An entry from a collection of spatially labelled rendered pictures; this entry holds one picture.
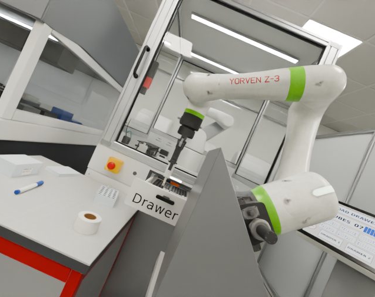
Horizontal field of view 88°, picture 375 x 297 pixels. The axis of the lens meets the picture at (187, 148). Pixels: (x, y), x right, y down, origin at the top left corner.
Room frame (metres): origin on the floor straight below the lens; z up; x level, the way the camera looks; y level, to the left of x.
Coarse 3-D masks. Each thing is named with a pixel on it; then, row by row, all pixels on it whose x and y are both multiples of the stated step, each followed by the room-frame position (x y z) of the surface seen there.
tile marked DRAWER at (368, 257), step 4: (348, 244) 0.91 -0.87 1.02; (344, 248) 0.90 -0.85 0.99; (348, 248) 0.90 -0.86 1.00; (352, 248) 0.89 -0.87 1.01; (356, 248) 0.89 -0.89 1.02; (352, 252) 0.88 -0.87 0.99; (356, 252) 0.87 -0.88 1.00; (360, 252) 0.87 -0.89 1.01; (364, 252) 0.87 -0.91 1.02; (360, 256) 0.86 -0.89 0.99; (364, 256) 0.85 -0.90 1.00; (368, 256) 0.85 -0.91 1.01; (372, 256) 0.85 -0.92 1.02; (364, 260) 0.84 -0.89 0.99; (368, 260) 0.84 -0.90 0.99; (372, 260) 0.83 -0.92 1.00
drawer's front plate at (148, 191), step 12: (132, 192) 0.77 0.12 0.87; (144, 192) 0.77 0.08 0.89; (156, 192) 0.77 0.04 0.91; (168, 192) 0.77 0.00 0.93; (132, 204) 0.77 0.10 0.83; (144, 204) 0.77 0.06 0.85; (156, 204) 0.77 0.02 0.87; (168, 204) 0.76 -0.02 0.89; (180, 204) 0.76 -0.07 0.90; (156, 216) 0.76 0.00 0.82; (168, 216) 0.76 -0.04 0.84
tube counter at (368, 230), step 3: (357, 222) 0.98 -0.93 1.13; (354, 225) 0.97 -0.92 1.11; (357, 225) 0.97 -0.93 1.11; (360, 225) 0.96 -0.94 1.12; (363, 225) 0.96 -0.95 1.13; (354, 228) 0.96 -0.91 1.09; (357, 228) 0.96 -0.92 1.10; (360, 228) 0.95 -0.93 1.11; (363, 228) 0.95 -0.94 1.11; (366, 228) 0.94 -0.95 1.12; (369, 228) 0.94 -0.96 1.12; (363, 231) 0.94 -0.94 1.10; (366, 231) 0.93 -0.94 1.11; (369, 231) 0.93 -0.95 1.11; (372, 231) 0.93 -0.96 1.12; (369, 234) 0.92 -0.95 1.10; (372, 234) 0.92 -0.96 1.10
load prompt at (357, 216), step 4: (340, 208) 1.06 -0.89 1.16; (344, 208) 1.06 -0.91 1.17; (340, 212) 1.04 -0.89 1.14; (344, 212) 1.04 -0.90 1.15; (348, 212) 1.03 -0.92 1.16; (352, 212) 1.03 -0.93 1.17; (356, 212) 1.02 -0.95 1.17; (348, 216) 1.01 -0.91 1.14; (352, 216) 1.01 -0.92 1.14; (356, 216) 1.00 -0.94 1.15; (360, 216) 1.00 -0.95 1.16; (364, 216) 0.99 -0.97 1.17; (360, 220) 0.98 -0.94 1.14; (364, 220) 0.98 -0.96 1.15; (368, 220) 0.97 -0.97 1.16; (372, 220) 0.97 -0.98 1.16; (368, 224) 0.96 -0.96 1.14; (372, 224) 0.95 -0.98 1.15
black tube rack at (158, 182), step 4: (156, 180) 1.02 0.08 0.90; (160, 180) 1.06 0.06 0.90; (156, 184) 0.93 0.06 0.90; (160, 184) 0.97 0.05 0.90; (164, 184) 1.01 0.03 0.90; (168, 184) 1.05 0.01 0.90; (168, 188) 0.97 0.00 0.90; (172, 188) 1.01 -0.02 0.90; (176, 188) 1.05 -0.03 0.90; (172, 192) 0.92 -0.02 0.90; (176, 192) 0.95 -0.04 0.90; (180, 192) 0.99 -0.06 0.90; (184, 192) 1.04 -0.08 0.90; (184, 196) 0.95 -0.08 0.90
